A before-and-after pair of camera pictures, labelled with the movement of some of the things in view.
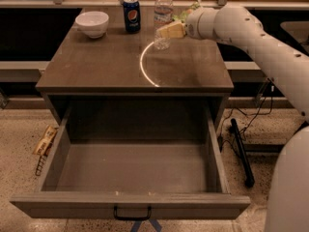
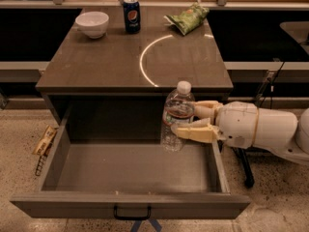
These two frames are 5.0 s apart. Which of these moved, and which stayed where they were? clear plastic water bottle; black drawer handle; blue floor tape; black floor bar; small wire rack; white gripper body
Moved: clear plastic water bottle; white gripper body
Stayed: black floor bar; blue floor tape; small wire rack; black drawer handle
